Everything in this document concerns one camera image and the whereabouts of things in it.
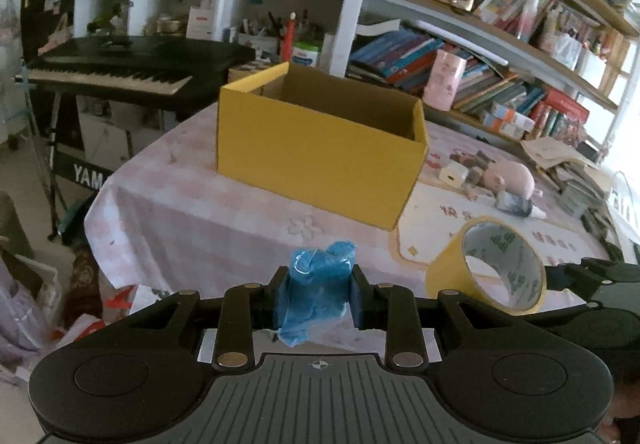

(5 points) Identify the white green-lidded canister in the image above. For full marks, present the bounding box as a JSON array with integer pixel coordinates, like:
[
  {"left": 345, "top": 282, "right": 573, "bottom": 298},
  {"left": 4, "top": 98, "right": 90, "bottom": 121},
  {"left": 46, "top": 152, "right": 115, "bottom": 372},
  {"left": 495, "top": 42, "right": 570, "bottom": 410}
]
[{"left": 292, "top": 42, "right": 323, "bottom": 68}]

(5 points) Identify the black keyboard stand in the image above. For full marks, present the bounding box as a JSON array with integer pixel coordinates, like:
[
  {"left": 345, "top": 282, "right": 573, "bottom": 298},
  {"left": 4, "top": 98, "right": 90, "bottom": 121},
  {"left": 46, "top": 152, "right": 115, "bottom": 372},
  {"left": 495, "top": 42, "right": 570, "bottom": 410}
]
[{"left": 45, "top": 92, "right": 136, "bottom": 241}]

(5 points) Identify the wooden chessboard box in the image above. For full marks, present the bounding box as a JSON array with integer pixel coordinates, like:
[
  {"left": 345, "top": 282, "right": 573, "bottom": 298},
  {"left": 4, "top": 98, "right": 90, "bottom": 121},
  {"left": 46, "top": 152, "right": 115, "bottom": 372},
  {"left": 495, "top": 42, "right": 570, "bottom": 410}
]
[{"left": 227, "top": 60, "right": 281, "bottom": 86}]

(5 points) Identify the white red-label box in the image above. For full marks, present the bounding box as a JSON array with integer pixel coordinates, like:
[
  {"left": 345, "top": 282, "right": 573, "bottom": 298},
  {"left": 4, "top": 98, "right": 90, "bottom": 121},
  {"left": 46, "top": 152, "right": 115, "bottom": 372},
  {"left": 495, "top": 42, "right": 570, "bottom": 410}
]
[{"left": 186, "top": 7, "right": 221, "bottom": 40}]

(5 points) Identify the black electronic keyboard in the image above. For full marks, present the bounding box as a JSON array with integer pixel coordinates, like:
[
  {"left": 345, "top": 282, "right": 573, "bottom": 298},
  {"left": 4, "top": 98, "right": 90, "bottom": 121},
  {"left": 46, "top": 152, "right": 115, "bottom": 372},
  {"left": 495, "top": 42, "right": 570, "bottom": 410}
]
[{"left": 22, "top": 35, "right": 256, "bottom": 113}]

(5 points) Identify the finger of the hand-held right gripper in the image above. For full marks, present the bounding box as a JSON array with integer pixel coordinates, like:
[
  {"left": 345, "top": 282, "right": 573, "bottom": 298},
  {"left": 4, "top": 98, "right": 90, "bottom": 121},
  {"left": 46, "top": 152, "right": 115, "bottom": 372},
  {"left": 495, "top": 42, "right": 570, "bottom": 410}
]
[{"left": 544, "top": 258, "right": 640, "bottom": 298}]

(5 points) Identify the person's right hand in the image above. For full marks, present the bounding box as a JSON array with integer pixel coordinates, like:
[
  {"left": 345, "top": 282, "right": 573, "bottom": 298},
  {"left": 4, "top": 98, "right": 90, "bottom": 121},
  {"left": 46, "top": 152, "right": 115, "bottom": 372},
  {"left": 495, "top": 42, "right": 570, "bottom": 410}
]
[{"left": 602, "top": 374, "right": 640, "bottom": 444}]

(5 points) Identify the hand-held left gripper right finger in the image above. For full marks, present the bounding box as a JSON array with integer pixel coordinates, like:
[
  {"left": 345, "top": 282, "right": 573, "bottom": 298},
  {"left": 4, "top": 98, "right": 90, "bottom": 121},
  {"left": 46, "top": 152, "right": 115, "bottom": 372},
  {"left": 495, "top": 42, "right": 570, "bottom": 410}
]
[{"left": 350, "top": 267, "right": 521, "bottom": 370}]

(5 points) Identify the desktop with pink chequered cloth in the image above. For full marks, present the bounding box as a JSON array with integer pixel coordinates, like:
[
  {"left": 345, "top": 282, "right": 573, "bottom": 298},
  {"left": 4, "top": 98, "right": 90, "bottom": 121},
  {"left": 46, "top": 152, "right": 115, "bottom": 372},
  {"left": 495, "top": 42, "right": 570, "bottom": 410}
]
[{"left": 82, "top": 99, "right": 631, "bottom": 320}]

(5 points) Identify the pen holder with pens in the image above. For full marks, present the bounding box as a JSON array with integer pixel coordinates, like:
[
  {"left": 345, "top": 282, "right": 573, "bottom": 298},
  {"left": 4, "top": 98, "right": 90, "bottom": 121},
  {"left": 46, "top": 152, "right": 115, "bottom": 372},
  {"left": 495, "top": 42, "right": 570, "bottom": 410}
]
[{"left": 237, "top": 12, "right": 281, "bottom": 59}]

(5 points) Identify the pink plush pig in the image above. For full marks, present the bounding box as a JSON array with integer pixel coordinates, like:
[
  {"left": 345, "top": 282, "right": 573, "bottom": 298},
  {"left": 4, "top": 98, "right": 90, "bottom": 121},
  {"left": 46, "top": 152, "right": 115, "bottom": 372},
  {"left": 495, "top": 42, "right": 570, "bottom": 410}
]
[{"left": 482, "top": 160, "right": 544, "bottom": 199}]

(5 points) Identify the pile of papers and books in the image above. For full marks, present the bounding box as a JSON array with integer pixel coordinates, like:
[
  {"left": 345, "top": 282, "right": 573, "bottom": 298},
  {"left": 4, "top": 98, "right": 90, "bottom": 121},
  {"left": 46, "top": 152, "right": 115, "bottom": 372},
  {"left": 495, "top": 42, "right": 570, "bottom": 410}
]
[{"left": 520, "top": 137, "right": 618, "bottom": 227}]

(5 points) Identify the grey furry toy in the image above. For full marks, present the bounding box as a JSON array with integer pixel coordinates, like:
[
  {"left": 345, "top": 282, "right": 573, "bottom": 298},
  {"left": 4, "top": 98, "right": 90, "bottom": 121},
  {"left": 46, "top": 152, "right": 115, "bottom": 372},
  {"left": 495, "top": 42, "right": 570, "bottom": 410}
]
[{"left": 495, "top": 191, "right": 547, "bottom": 219}]

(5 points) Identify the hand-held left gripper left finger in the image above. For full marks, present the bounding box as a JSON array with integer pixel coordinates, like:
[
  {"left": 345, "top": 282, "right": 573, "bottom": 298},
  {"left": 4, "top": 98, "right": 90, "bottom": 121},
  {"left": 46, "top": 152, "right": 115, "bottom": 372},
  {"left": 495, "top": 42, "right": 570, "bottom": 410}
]
[{"left": 122, "top": 267, "right": 293, "bottom": 373}]

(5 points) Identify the yellow tape roll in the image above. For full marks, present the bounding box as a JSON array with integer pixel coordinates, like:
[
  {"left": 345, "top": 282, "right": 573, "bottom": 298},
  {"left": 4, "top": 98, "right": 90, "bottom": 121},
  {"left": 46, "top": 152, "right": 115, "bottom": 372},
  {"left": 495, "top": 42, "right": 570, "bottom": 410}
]
[{"left": 425, "top": 217, "right": 548, "bottom": 316}]

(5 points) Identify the row of colourful books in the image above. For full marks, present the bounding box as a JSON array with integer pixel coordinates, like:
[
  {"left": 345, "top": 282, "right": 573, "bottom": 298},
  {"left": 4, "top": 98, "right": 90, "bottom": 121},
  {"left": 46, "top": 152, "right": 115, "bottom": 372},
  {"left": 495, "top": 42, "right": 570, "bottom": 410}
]
[{"left": 450, "top": 57, "right": 547, "bottom": 125}]

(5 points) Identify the pink cylindrical canister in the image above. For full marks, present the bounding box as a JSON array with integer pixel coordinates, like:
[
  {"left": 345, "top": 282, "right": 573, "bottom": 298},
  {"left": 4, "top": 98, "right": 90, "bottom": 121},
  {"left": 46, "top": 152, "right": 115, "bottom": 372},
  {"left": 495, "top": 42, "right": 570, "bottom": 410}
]
[{"left": 422, "top": 49, "right": 468, "bottom": 112}]

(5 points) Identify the stack of blue books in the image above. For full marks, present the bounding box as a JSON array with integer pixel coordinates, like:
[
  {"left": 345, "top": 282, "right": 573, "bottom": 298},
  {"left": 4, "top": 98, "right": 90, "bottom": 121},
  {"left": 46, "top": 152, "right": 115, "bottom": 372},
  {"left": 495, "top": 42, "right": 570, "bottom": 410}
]
[{"left": 349, "top": 29, "right": 443, "bottom": 92}]

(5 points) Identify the yellow cardboard box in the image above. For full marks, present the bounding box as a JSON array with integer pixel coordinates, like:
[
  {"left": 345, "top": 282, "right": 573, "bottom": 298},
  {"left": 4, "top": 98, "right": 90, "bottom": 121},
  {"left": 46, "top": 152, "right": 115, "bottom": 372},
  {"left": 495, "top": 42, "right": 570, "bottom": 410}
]
[{"left": 216, "top": 62, "right": 430, "bottom": 230}]

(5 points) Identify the white plastic bag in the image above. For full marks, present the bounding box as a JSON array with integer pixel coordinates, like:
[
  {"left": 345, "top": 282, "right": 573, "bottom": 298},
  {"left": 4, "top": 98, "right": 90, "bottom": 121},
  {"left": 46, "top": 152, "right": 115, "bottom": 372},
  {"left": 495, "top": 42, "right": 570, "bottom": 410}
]
[{"left": 0, "top": 247, "right": 63, "bottom": 355}]

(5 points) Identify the blue plastic bag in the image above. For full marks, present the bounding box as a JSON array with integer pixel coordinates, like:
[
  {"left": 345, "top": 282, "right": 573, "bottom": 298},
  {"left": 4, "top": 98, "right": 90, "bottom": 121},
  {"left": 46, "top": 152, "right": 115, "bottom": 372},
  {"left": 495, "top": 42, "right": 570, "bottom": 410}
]
[{"left": 274, "top": 240, "right": 359, "bottom": 349}]

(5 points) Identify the red book box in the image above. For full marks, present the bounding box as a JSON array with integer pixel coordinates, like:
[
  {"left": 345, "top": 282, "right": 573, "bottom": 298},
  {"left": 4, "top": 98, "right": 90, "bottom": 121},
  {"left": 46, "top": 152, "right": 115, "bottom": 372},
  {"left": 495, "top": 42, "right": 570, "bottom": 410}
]
[{"left": 530, "top": 89, "right": 592, "bottom": 146}]

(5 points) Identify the cream printed desk mat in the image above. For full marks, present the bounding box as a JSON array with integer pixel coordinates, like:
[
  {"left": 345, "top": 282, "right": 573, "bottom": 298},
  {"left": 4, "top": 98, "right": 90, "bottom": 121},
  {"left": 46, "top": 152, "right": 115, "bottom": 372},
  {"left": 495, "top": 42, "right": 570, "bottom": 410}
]
[{"left": 395, "top": 174, "right": 616, "bottom": 275}]

